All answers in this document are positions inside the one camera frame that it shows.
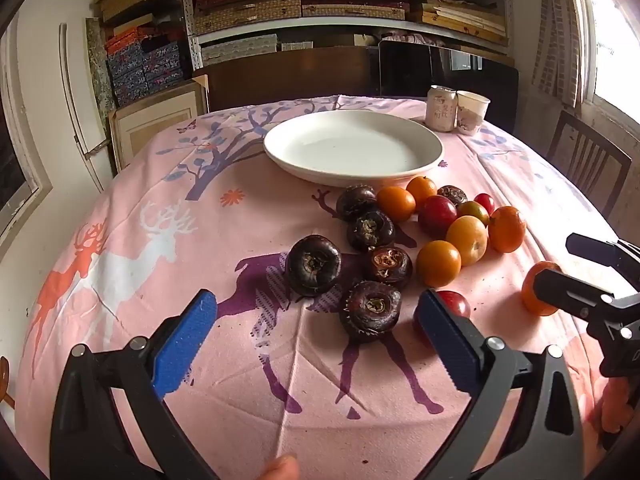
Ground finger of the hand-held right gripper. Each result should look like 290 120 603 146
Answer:
566 232 640 273
532 269 640 322

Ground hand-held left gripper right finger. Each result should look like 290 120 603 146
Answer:
415 287 586 480

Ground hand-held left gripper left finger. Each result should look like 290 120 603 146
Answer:
49 289 221 480

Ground red plum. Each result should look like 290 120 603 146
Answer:
417 195 458 240
412 290 471 347

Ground small orange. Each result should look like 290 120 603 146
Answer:
521 261 563 317
416 240 462 288
405 176 439 206
376 186 417 223

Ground dark purple water chestnut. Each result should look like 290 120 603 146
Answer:
436 185 469 207
339 281 402 345
336 185 378 222
285 235 343 297
346 210 397 253
362 246 414 291

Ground large yellow orange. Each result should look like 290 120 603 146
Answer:
445 215 488 267

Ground white oval plate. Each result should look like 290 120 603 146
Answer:
263 110 445 188

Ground person's left hand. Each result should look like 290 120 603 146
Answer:
250 454 301 480

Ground dark wooden chair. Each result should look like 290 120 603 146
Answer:
546 110 633 217

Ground oval orange kumquat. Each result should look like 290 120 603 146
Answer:
488 206 527 254

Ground pink printed tablecloth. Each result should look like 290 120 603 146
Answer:
15 95 640 480

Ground green red cherry tomato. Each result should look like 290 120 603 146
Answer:
457 200 490 227

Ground orange-brown wooden object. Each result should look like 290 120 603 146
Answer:
0 355 17 407

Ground white paper cup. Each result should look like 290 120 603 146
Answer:
455 90 491 136

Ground pale drink can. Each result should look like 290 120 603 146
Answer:
425 85 457 132

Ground perforated window curtain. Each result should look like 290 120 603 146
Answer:
531 0 586 107

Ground white narrow door panel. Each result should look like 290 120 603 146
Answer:
59 22 113 193

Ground black glossy cabinet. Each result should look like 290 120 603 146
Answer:
379 40 519 133

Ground stack of flat wooden cases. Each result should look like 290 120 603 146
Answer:
419 0 510 47

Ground stack of blue patterned boxes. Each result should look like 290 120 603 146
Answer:
105 27 185 108

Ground dark brown wooden board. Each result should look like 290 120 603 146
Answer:
192 46 383 112

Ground pink folded cloth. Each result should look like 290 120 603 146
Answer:
382 30 428 44

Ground green marbled board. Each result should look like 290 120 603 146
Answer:
84 17 119 111

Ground pale patterned flat box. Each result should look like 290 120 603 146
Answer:
200 34 279 64

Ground metal shelving unit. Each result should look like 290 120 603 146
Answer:
180 0 516 71

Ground beige picture frame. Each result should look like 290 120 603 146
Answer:
109 77 209 172

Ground white window frame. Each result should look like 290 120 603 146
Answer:
0 25 53 248

